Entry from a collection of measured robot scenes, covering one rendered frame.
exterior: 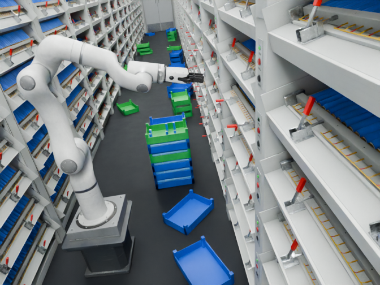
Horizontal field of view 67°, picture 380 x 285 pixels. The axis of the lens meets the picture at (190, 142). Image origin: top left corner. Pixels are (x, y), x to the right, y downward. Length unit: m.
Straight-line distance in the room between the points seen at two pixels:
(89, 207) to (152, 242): 0.52
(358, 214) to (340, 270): 0.19
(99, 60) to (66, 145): 0.40
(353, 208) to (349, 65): 0.20
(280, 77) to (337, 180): 0.32
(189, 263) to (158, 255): 0.20
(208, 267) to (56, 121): 1.08
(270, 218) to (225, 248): 0.85
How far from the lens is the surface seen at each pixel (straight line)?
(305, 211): 0.74
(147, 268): 1.78
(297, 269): 0.87
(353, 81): 0.42
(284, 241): 0.93
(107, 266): 1.78
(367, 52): 0.46
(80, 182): 1.50
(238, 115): 1.20
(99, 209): 1.59
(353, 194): 0.50
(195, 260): 1.75
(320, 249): 0.67
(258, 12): 0.75
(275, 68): 0.73
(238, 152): 1.31
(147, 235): 1.94
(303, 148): 0.60
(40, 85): 1.29
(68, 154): 1.39
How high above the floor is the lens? 1.37
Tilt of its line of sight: 29 degrees down
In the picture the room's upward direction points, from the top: 7 degrees counter-clockwise
